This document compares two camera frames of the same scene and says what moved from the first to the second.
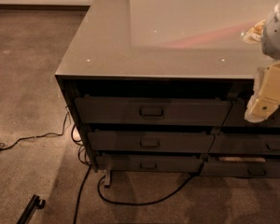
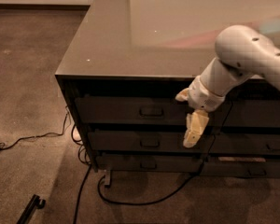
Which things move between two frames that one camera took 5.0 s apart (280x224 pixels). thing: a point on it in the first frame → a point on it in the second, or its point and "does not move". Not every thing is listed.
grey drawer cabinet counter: x=159 y=78 does not move
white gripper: x=277 y=32 → x=203 y=97
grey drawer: x=147 y=111 does not move
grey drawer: x=236 y=115 does not move
